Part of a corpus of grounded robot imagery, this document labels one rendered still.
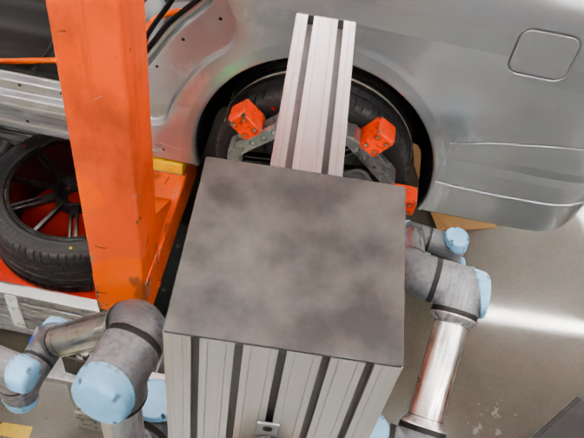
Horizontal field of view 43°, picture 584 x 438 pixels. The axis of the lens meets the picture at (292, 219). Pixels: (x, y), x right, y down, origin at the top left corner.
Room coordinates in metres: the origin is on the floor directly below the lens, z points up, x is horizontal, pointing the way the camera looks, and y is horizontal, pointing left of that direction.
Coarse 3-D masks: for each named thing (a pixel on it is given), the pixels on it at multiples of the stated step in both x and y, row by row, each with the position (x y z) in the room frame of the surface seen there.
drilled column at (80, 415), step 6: (72, 402) 1.05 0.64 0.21; (78, 408) 1.09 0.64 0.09; (78, 414) 1.05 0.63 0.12; (84, 414) 1.05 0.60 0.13; (78, 420) 1.05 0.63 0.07; (84, 420) 1.05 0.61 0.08; (90, 420) 1.05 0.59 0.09; (78, 426) 1.05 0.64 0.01; (84, 426) 1.05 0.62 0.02; (90, 426) 1.05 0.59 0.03; (96, 426) 1.05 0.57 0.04
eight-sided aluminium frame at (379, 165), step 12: (276, 120) 1.67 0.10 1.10; (264, 132) 1.65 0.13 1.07; (348, 132) 1.66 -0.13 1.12; (360, 132) 1.68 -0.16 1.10; (240, 144) 1.65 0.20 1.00; (252, 144) 1.65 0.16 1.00; (348, 144) 1.64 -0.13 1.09; (228, 156) 1.65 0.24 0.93; (240, 156) 1.66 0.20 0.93; (360, 156) 1.64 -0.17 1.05; (372, 156) 1.64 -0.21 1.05; (384, 156) 1.69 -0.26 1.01; (372, 168) 1.64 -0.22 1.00; (384, 168) 1.65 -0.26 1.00; (384, 180) 1.63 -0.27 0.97
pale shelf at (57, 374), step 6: (36, 330) 1.18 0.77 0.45; (60, 360) 1.09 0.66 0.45; (54, 366) 1.06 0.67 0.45; (60, 366) 1.07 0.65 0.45; (156, 366) 1.12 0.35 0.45; (54, 372) 1.04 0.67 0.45; (60, 372) 1.04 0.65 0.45; (66, 372) 1.05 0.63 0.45; (156, 372) 1.11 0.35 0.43; (48, 378) 1.02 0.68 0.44; (54, 378) 1.02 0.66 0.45; (60, 378) 1.02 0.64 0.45; (66, 378) 1.03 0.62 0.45; (72, 378) 1.03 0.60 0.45; (66, 384) 1.02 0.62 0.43
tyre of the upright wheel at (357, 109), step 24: (264, 72) 1.88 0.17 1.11; (360, 72) 1.89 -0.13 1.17; (240, 96) 1.82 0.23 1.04; (264, 96) 1.75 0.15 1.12; (360, 96) 1.78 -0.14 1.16; (384, 96) 1.84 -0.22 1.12; (360, 120) 1.72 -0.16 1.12; (408, 120) 1.88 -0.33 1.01; (216, 144) 1.74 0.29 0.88; (408, 144) 1.79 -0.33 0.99; (408, 168) 1.73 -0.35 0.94
